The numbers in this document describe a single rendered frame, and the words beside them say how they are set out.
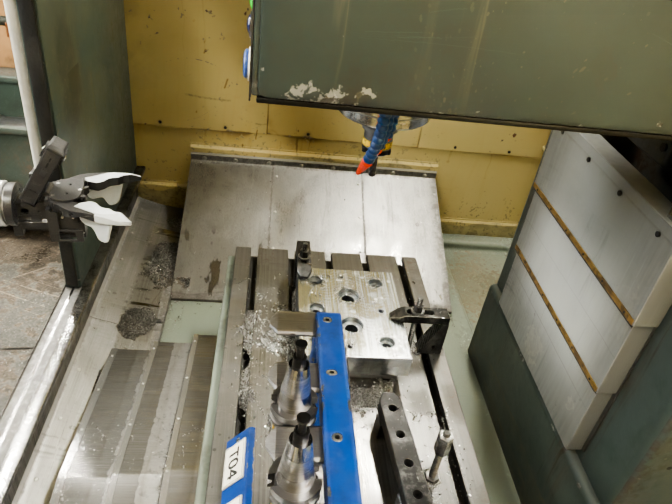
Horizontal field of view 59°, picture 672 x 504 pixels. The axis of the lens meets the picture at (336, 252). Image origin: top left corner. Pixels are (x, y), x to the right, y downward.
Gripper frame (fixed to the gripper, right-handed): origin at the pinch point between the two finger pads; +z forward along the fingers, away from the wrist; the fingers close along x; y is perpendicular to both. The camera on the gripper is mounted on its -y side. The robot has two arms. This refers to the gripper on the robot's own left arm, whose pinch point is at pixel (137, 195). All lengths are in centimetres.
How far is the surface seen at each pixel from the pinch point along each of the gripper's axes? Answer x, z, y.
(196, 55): -104, 7, 8
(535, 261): -8, 84, 19
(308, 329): 24.5, 26.6, 8.4
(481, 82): 33, 40, -34
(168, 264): -67, -2, 64
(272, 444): 44.7, 19.6, 8.5
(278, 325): 23.5, 22.1, 8.4
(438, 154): -96, 93, 36
